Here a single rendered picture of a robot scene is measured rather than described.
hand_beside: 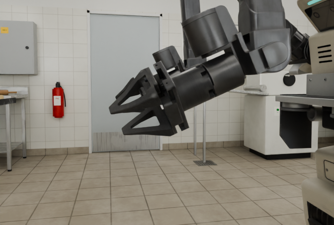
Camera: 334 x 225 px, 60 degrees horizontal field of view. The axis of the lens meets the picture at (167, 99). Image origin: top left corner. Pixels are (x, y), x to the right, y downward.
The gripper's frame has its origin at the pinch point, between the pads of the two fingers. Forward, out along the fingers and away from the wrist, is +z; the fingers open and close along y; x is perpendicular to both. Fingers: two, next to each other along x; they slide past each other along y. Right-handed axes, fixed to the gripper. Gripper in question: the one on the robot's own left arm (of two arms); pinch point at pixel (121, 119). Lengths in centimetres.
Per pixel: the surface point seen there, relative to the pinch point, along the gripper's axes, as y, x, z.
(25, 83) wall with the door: -191, -333, 141
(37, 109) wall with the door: -222, -308, 143
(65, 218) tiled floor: -162, -90, 88
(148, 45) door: -218, -338, -40
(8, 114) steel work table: -170, -252, 148
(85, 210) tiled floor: -174, -96, 76
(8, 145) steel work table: -195, -230, 163
